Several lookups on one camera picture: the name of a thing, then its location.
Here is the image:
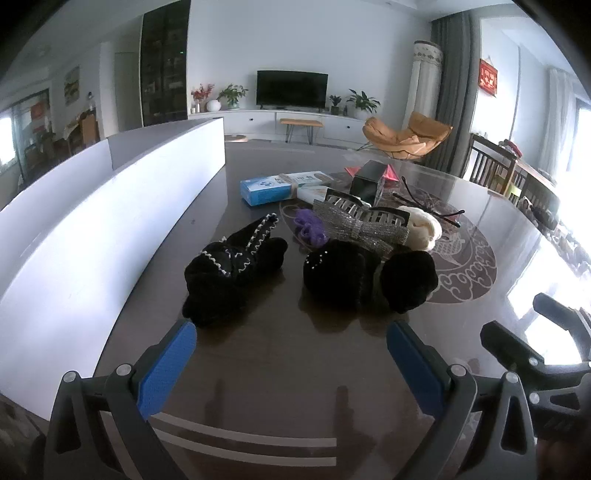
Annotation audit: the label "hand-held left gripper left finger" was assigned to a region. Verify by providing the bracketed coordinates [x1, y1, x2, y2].
[44, 318, 198, 480]

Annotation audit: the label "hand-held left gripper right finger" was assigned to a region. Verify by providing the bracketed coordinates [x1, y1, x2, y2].
[387, 319, 539, 480]

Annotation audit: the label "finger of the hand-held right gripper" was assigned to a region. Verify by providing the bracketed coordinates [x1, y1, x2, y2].
[480, 320, 546, 372]
[533, 293, 591, 361]

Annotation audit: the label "black fuzzy pompom hat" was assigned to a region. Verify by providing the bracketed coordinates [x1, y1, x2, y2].
[302, 240, 439, 315]

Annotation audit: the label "black knit hat white trim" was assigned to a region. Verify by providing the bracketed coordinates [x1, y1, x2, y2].
[182, 212, 289, 328]

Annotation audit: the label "cream knit hat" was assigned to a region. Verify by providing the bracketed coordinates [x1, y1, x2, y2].
[397, 205, 445, 252]

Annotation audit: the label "silver glitter bow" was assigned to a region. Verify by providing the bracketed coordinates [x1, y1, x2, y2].
[313, 199, 409, 254]

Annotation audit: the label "white board partition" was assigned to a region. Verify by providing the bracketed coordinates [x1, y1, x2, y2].
[0, 117, 227, 421]

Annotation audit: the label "black cardboard box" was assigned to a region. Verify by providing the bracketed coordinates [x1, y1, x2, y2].
[349, 160, 387, 207]

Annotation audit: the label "red paper packet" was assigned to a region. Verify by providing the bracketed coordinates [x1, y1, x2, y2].
[344, 164, 400, 184]

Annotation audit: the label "blue white toothpaste box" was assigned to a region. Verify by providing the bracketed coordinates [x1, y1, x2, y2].
[240, 172, 333, 206]

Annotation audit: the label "white squeeze bottle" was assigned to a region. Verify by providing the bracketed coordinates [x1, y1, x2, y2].
[295, 185, 332, 202]

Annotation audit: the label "dark patterned wooden desktop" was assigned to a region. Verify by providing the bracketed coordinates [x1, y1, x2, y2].
[92, 141, 591, 480]

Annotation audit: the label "dark wooden dining chair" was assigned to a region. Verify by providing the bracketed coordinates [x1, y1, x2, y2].
[468, 133, 516, 195]
[509, 176, 562, 232]

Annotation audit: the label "black eyeglasses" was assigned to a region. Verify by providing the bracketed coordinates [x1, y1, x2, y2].
[392, 176, 465, 228]

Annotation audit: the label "purple plastic toy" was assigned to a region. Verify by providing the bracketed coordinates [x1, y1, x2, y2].
[293, 208, 329, 245]

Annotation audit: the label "white sheer curtain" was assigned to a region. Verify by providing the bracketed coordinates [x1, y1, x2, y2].
[546, 67, 576, 163]

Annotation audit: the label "orange lounge chair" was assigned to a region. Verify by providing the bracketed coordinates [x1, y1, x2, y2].
[362, 112, 454, 161]

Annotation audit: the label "wooden side cabinet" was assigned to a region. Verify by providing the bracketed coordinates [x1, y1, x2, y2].
[65, 108, 101, 154]

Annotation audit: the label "grey curtain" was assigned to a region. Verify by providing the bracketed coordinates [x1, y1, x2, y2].
[427, 11, 482, 175]

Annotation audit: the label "white television cabinet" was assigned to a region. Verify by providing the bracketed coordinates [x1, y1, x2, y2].
[188, 110, 370, 147]

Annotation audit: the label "wooden bench hairpin legs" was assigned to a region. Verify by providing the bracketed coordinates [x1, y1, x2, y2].
[280, 119, 323, 145]

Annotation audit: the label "broad leaf potted plant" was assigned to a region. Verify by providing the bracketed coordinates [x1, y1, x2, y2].
[346, 89, 380, 119]

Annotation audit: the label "white standing air conditioner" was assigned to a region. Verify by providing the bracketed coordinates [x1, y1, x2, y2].
[409, 41, 444, 121]

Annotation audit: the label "red flower bouquet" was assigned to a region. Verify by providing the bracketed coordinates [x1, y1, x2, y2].
[191, 83, 216, 114]

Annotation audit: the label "green leafy potted plant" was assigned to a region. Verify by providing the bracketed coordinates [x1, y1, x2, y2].
[217, 84, 249, 110]

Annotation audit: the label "dark glass display cabinet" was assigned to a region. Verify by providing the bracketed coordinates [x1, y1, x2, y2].
[140, 0, 191, 128]

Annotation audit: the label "black flat television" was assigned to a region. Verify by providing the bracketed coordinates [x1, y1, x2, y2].
[257, 71, 329, 110]

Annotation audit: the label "red wall hanging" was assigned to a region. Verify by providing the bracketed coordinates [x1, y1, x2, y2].
[479, 58, 499, 98]

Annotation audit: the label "framed wall picture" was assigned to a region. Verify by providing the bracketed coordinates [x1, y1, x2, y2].
[64, 66, 81, 105]

